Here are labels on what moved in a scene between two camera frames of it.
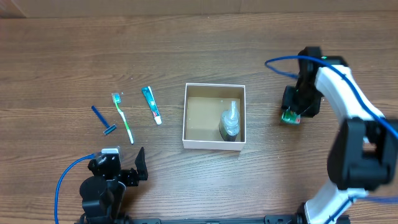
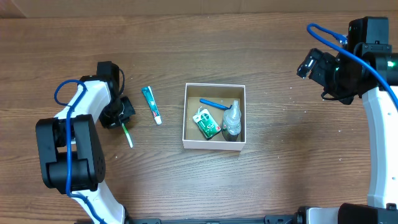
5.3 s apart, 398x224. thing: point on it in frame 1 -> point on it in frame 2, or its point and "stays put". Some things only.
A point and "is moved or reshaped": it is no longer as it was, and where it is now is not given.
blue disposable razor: x=109 y=128 is moved or reshaped
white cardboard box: x=204 y=104 stays put
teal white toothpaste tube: x=148 y=96 stays put
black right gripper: x=296 y=104 -> x=321 y=74
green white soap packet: x=291 y=117 -> x=206 y=123
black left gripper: x=131 y=175 -> x=123 y=112
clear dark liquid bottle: x=229 y=123 stays put
